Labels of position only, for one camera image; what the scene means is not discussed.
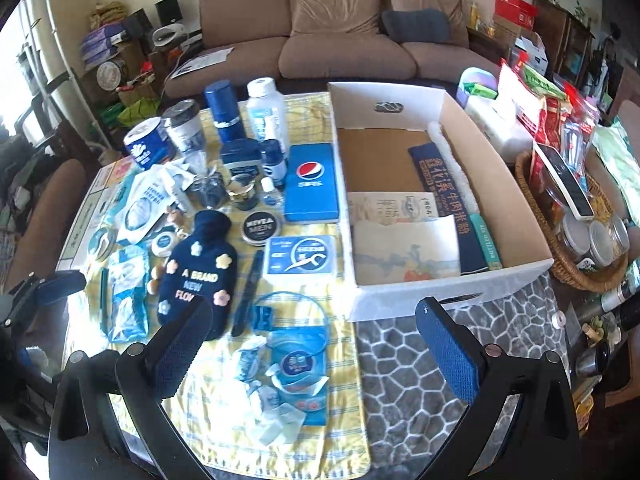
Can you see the navy flowered hot water bottle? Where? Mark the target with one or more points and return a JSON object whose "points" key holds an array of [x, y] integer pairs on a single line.
{"points": [[200, 260]]}

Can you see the white tape roll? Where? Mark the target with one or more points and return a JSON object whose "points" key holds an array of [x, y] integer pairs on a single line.
{"points": [[557, 319]]}

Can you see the white appliance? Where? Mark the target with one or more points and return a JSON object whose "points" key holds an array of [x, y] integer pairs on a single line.
{"points": [[168, 33]]}

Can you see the clear wrapper packet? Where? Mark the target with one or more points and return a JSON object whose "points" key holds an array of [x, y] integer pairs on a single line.
{"points": [[250, 360]]}

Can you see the brown sofa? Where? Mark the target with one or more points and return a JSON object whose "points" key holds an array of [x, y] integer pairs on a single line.
{"points": [[345, 55]]}

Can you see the wicker basket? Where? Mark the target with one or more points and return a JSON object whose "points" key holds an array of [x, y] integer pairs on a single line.
{"points": [[575, 281]]}

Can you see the red box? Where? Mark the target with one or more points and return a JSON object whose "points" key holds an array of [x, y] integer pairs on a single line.
{"points": [[515, 8]]}

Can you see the dark glass jar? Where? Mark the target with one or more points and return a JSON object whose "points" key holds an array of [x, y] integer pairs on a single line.
{"points": [[243, 191]]}

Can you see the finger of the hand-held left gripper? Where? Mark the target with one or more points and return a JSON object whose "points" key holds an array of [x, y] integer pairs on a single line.
{"points": [[60, 284]]}

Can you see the green white pack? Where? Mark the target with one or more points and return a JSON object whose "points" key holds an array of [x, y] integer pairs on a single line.
{"points": [[480, 89]]}

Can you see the black speaker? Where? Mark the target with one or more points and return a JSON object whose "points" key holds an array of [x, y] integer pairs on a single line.
{"points": [[167, 10]]}

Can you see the white face mask packet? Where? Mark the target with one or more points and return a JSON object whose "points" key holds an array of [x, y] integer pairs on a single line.
{"points": [[142, 207]]}

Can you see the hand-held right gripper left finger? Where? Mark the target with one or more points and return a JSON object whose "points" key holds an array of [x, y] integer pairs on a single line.
{"points": [[175, 345]]}

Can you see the blue hair clip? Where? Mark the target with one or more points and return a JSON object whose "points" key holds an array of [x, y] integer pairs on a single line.
{"points": [[262, 318]]}

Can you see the dark blue cylinder bottle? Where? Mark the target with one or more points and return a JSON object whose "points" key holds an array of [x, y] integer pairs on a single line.
{"points": [[223, 110]]}

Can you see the small white blue sachet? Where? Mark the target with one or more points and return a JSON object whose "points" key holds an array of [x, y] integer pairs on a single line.
{"points": [[267, 399]]}

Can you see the blue printed toilet paper roll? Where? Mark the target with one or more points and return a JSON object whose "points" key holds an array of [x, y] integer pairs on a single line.
{"points": [[145, 144]]}

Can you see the clear plastic wrapper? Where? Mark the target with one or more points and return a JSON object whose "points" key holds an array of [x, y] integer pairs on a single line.
{"points": [[280, 425]]}

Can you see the white paper sheet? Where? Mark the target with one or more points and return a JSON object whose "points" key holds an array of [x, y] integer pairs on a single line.
{"points": [[200, 61]]}

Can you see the green bag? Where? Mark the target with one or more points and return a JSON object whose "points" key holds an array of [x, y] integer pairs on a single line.
{"points": [[135, 106]]}

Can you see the black item in plastic bag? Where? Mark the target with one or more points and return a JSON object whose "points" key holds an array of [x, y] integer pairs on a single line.
{"points": [[210, 191]]}

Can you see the small round white tin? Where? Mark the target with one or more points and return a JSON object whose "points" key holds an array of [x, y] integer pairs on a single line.
{"points": [[162, 243]]}

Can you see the blue cream jar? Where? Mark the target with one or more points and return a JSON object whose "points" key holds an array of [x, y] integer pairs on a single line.
{"points": [[240, 159]]}

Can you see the metal cup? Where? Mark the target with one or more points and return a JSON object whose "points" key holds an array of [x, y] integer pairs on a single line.
{"points": [[592, 360]]}

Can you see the stack of blue boxes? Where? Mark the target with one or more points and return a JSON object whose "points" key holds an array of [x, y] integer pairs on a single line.
{"points": [[102, 44]]}

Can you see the wooden cabinet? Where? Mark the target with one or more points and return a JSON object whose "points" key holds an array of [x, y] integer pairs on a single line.
{"points": [[565, 35]]}

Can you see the blue white floss box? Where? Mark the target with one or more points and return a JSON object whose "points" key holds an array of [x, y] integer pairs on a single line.
{"points": [[300, 256]]}

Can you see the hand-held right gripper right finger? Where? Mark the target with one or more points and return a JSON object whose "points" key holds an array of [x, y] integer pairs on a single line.
{"points": [[450, 350]]}

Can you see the white device dark screen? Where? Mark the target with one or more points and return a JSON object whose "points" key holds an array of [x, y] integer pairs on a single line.
{"points": [[565, 185]]}

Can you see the white bottle blue label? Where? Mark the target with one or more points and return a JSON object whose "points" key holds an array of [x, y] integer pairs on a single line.
{"points": [[267, 110]]}

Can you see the small clear bottle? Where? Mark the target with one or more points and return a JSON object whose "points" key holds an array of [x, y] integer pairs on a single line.
{"points": [[272, 197]]}

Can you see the white flat board box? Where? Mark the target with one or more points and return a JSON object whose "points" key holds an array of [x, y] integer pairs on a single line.
{"points": [[82, 210]]}

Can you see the beige illustrated box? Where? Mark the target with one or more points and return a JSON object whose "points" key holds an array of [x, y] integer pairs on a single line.
{"points": [[400, 255]]}

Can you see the teal pen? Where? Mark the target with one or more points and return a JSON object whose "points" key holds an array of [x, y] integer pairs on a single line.
{"points": [[104, 302]]}

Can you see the brown chair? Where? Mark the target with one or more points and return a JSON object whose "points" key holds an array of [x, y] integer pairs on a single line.
{"points": [[45, 210]]}

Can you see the clear tumbler dark lid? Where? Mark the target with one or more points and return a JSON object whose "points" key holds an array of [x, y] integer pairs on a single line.
{"points": [[183, 127]]}

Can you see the small navy bottle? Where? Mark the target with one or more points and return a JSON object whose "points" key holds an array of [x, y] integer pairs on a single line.
{"points": [[272, 160]]}

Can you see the red snack packet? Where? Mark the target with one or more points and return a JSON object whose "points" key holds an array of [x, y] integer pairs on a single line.
{"points": [[552, 120]]}

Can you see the round black tin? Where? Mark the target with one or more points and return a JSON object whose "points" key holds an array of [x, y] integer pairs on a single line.
{"points": [[257, 229]]}

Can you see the yellow striped cloth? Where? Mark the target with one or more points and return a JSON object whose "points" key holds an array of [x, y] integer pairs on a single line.
{"points": [[225, 405]]}

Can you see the blue clear packet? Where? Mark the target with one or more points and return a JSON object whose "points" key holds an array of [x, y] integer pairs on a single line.
{"points": [[126, 292]]}

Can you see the blue rectangular tin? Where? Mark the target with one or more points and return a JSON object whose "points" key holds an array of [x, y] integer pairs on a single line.
{"points": [[312, 190]]}

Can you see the dark blue cushion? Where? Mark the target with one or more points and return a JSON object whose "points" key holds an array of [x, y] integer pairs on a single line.
{"points": [[417, 26]]}

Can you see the blue packet round label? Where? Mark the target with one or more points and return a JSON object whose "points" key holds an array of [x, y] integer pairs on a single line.
{"points": [[300, 367]]}

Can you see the white tissue pack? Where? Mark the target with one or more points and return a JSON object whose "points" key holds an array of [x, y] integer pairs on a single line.
{"points": [[492, 122]]}

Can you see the teal round item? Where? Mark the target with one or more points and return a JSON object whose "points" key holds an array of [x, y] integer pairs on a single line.
{"points": [[102, 244]]}

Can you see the pale green cloth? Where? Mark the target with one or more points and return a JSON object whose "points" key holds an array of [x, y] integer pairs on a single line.
{"points": [[620, 160]]}

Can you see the thin blue hoop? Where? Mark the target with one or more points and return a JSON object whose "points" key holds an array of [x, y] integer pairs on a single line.
{"points": [[326, 317]]}

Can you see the navy packet gold lettering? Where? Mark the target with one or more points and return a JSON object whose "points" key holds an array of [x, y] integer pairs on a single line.
{"points": [[435, 175]]}

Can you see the glass jar metal lid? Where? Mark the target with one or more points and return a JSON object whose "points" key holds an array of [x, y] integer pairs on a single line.
{"points": [[620, 232], [575, 237], [601, 242]]}

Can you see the white cardboard box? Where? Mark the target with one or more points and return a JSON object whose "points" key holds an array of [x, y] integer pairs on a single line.
{"points": [[380, 155]]}

